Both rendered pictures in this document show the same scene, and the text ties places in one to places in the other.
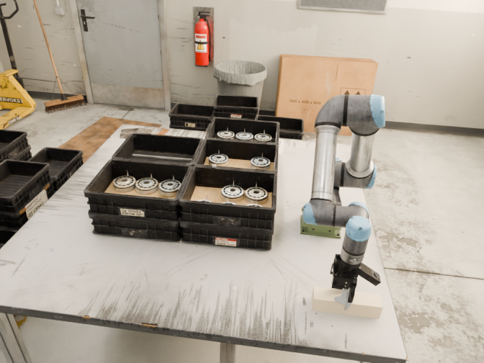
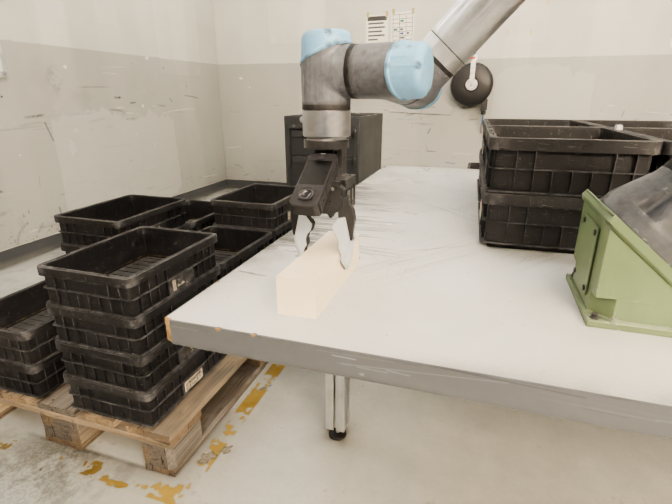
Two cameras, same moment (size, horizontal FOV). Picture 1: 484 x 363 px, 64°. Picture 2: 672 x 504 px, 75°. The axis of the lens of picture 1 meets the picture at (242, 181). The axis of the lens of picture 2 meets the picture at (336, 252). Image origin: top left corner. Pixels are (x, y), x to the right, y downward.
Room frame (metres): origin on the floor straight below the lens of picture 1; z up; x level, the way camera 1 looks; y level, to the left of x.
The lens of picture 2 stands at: (1.15, -1.08, 1.01)
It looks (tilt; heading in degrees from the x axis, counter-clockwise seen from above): 19 degrees down; 102
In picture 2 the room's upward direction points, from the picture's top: straight up
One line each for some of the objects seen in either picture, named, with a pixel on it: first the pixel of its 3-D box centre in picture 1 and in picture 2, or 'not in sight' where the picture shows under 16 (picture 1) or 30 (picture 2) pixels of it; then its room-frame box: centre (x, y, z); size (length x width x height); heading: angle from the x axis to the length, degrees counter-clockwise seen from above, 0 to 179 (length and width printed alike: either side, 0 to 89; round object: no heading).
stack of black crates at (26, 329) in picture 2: not in sight; (53, 329); (-0.07, 0.02, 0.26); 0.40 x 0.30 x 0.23; 84
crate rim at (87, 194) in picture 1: (141, 180); (534, 126); (1.45, 0.45, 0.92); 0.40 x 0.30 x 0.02; 86
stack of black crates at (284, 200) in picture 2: not in sight; (265, 240); (0.41, 0.77, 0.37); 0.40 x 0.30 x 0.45; 84
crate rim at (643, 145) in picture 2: (230, 188); (555, 137); (1.42, 0.05, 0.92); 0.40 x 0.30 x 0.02; 86
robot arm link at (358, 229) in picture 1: (356, 235); (327, 71); (0.98, -0.38, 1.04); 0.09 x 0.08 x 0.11; 166
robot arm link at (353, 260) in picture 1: (352, 254); (324, 125); (0.98, -0.38, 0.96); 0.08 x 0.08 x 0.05
